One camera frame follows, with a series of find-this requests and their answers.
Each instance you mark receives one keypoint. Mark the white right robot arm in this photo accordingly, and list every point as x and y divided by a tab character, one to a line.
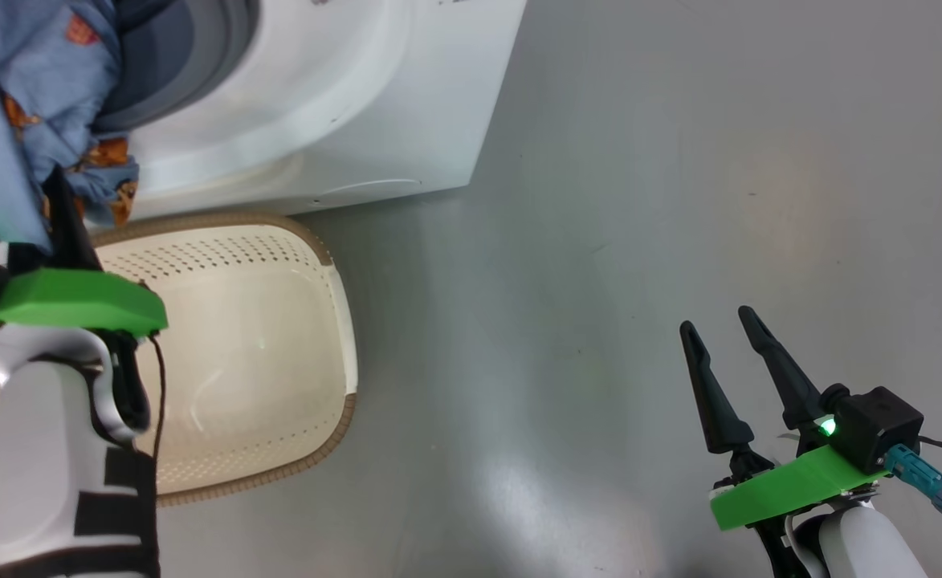
864	546

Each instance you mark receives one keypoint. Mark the blue bear print garment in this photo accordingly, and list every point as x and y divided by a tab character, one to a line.
21	104

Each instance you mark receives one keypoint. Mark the grey rubber door gasket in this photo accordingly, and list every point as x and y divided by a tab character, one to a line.
189	56

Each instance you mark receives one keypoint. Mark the cream perforated laundry basket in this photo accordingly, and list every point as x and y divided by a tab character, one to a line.
262	337

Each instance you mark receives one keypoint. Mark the round white filter cover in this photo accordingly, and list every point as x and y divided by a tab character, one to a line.
374	186

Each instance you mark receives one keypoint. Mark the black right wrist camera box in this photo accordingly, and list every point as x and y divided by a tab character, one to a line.
880	425

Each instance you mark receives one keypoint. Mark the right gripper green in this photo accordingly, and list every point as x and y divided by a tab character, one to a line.
792	486

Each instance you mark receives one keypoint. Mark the white front-load washing machine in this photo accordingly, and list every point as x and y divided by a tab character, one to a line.
342	104

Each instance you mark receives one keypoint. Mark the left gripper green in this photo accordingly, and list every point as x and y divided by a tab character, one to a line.
69	301

